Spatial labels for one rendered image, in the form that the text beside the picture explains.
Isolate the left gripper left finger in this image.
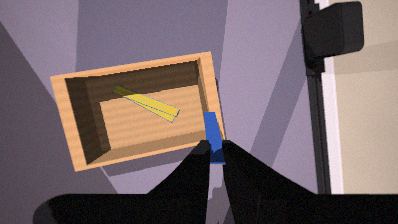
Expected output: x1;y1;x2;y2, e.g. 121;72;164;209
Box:
33;140;210;224

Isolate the cardboard box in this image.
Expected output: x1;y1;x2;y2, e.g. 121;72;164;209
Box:
50;51;225;172

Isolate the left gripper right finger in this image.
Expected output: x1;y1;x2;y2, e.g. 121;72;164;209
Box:
222;140;398;224

